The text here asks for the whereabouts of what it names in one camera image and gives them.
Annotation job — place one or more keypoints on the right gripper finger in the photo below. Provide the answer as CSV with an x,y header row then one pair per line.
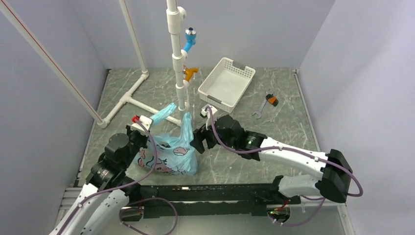
x,y
199,134
197,143

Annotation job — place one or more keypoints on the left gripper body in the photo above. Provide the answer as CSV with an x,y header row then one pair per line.
x,y
137,139

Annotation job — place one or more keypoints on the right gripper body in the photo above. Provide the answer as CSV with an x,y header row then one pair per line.
x,y
211,139

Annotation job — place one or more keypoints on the light blue plastic bag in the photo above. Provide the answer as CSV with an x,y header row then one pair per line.
x,y
170,154

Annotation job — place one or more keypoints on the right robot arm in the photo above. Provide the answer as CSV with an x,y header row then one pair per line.
x,y
324,174

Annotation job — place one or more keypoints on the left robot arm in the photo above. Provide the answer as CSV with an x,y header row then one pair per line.
x,y
107,188

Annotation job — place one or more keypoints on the white plastic basket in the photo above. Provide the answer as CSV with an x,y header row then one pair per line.
x,y
226,83

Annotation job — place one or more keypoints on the orange pipe fitting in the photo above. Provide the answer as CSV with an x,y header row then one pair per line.
x,y
189,73

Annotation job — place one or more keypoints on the orange black small tool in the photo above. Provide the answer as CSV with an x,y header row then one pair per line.
x,y
272,99

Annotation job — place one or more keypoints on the silver wrench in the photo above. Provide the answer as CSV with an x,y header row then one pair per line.
x,y
258,113

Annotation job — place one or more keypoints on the blue pipe fitting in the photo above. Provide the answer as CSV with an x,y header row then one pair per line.
x,y
190,36

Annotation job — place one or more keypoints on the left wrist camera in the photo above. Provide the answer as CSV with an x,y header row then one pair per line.
x,y
142,122

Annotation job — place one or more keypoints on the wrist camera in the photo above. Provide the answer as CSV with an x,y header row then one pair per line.
x,y
142,122
209,112

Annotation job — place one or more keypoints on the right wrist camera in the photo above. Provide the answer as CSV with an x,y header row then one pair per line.
x,y
209,112

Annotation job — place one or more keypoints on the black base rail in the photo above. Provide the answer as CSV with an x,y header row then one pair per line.
x,y
220,199

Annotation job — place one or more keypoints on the white PVC pipe frame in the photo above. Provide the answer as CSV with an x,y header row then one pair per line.
x,y
54,54

